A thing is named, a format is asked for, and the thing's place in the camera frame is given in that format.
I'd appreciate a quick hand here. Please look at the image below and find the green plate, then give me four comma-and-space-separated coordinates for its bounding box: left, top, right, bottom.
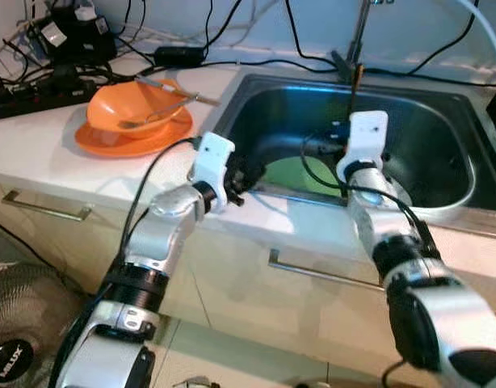
259, 157, 351, 200

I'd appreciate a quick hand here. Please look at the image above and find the white kitchen cabinet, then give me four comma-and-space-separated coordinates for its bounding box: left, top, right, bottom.
0, 172, 496, 388

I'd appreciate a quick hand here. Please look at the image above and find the floor fan with wire grille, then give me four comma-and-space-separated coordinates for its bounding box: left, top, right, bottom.
0, 261, 81, 388

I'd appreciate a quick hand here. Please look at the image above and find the black cable along counter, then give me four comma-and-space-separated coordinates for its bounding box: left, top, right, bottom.
204, 55, 496, 88

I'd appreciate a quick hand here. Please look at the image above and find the white hose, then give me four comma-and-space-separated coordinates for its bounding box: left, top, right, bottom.
453, 0, 496, 140

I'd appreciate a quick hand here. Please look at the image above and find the black charger with white label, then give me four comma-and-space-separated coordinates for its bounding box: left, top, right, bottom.
33, 6, 117, 67

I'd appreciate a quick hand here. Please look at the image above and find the metal faucet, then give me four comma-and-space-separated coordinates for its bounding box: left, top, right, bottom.
330, 0, 376, 83

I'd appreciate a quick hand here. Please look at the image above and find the orange bowl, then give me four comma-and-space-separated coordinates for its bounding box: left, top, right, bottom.
86, 78, 185, 139

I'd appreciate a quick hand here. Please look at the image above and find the silver drawer handle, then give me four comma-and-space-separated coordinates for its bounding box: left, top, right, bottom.
267, 248, 388, 293
1, 189, 95, 224

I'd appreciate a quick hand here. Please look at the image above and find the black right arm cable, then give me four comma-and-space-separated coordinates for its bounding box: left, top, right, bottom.
301, 133, 431, 259

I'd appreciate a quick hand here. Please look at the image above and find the metal spoon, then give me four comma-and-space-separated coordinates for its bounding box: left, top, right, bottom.
118, 92, 202, 131

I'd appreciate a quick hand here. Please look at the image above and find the stainless steel sink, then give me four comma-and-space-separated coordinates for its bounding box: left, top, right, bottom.
200, 68, 496, 237

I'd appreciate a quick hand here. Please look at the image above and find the orange plate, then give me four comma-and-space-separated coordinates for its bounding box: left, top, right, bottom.
74, 105, 195, 159

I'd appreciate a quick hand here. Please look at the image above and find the white plate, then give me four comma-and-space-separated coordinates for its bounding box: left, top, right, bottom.
384, 172, 416, 213

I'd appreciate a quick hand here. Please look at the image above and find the black power adapter brick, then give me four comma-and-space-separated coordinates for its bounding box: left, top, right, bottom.
154, 45, 208, 69

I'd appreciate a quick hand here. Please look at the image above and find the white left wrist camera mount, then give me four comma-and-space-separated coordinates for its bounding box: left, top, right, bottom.
188, 133, 237, 213

